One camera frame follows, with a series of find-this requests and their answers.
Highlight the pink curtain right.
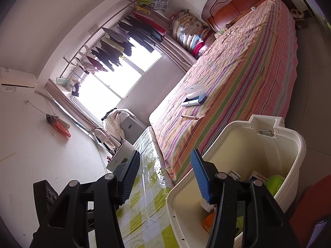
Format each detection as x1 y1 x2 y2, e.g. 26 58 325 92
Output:
155 35 196 73

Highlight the orange cloth on wall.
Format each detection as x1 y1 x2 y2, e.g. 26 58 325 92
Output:
46 114 71 138

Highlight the yellow checkered plastic tablecloth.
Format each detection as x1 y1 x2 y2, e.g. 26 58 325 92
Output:
116 126 179 247

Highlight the yellow pencil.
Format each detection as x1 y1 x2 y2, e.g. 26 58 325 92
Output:
181 114 199 120

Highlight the striped bed sheet mattress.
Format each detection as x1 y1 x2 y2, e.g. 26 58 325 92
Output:
149 0 298 183

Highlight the green plastic tissue package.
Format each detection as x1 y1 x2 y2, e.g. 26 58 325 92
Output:
265 175 285 197

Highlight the dotted cloth on appliance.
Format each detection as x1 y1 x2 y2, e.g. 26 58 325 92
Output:
103 109 130 139

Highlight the pink curtain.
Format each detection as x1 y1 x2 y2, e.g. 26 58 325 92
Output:
44 79 102 136
155 35 196 73

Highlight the grey white appliance cabinet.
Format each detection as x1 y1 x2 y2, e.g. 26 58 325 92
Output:
120 114 147 144

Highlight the cream plastic trash bin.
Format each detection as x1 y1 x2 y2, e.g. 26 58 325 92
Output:
166 115 306 247

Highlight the hanging dark clothes row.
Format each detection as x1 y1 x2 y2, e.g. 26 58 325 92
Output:
70 0 170 98

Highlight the pair of slippers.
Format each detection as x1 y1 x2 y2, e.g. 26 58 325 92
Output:
290 8 305 20

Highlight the stack of folded quilts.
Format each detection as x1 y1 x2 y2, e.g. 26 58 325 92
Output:
170 10 216 59

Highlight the white air conditioner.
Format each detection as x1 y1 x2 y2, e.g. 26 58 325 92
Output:
1 67 37 92

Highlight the pink curtain left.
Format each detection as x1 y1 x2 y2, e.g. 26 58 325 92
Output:
44 79 102 136

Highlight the white tissue box organizer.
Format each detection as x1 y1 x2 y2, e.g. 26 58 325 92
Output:
106 140 135 172

